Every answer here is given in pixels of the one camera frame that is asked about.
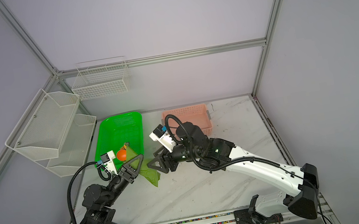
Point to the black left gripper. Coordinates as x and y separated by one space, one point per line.
126 175

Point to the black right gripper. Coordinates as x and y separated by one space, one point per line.
162 162

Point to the orange plastic spoon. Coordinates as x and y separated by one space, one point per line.
121 155

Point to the green paper napkin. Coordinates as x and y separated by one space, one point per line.
149 174

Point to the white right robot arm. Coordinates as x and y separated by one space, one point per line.
298 187

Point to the bright green plastic basket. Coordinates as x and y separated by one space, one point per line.
117 130

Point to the pink perforated plastic basket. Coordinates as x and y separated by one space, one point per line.
196 114

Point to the white mesh two-tier shelf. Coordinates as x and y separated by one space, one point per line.
53 134

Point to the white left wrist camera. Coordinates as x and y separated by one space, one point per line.
108 164

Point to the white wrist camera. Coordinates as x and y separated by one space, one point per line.
108 164
162 136

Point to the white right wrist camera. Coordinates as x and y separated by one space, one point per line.
162 136

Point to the white wire basket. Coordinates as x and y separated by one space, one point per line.
101 78

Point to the aluminium frame post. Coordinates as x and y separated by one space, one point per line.
271 26

